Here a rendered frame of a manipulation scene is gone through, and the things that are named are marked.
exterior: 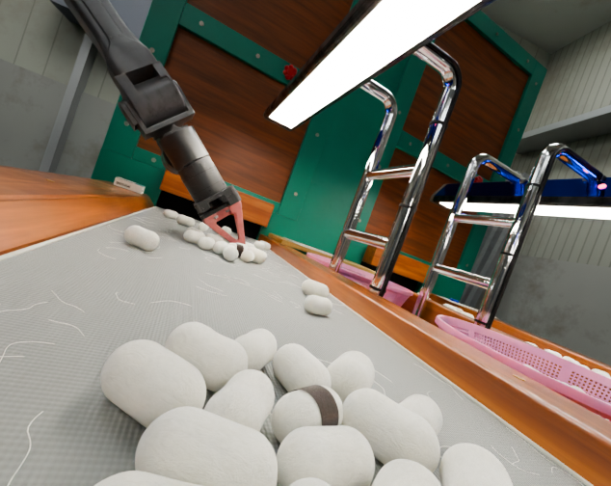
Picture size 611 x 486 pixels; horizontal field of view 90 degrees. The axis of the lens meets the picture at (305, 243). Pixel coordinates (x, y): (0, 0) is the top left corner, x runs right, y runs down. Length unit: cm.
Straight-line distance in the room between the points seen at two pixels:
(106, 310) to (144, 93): 38
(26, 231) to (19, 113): 335
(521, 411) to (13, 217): 34
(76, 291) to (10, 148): 342
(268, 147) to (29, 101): 283
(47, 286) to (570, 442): 28
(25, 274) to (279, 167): 83
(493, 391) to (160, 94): 50
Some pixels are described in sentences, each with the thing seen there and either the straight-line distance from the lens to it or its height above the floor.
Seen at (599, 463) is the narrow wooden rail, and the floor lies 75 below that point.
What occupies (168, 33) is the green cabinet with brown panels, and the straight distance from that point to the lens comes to 102.
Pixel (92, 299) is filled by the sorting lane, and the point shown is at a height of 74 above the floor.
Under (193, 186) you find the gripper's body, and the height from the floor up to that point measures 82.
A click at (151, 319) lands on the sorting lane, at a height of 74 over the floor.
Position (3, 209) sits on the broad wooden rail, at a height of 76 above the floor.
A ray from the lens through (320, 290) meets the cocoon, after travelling 37.
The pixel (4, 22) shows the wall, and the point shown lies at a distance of 388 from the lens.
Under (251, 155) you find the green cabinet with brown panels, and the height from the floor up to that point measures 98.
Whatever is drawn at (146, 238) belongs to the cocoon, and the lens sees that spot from 33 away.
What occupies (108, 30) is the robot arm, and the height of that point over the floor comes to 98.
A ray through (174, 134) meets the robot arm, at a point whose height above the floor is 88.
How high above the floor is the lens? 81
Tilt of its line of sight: 1 degrees down
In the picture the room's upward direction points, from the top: 20 degrees clockwise
